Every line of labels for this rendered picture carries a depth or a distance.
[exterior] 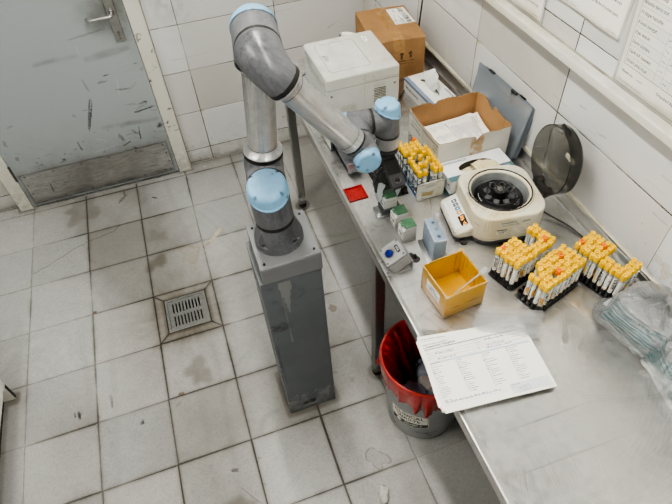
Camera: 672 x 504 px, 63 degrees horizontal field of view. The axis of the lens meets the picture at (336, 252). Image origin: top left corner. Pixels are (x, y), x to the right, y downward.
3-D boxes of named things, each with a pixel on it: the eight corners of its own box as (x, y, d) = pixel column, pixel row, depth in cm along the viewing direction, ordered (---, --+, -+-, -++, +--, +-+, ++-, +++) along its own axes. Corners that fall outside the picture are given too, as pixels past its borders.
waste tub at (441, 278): (419, 286, 164) (421, 264, 156) (458, 271, 167) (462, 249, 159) (443, 320, 155) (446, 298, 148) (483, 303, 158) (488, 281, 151)
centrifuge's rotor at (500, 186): (465, 192, 182) (468, 175, 177) (510, 185, 183) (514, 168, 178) (482, 224, 172) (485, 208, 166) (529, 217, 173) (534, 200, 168)
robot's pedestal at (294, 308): (291, 413, 232) (259, 286, 167) (278, 374, 245) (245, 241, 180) (335, 398, 236) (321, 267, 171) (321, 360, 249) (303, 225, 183)
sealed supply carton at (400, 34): (355, 49, 259) (354, 10, 246) (402, 42, 261) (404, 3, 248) (372, 84, 239) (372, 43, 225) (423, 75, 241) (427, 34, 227)
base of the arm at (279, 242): (256, 259, 164) (249, 238, 157) (253, 223, 174) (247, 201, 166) (306, 251, 165) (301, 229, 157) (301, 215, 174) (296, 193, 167)
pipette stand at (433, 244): (417, 242, 176) (419, 219, 168) (438, 238, 176) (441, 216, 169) (427, 265, 169) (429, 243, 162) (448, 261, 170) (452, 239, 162)
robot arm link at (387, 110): (368, 96, 158) (397, 92, 159) (369, 128, 166) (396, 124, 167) (375, 112, 153) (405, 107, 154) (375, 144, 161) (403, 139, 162)
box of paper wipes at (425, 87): (403, 90, 234) (404, 62, 225) (428, 83, 237) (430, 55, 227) (429, 117, 220) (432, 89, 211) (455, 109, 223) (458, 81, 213)
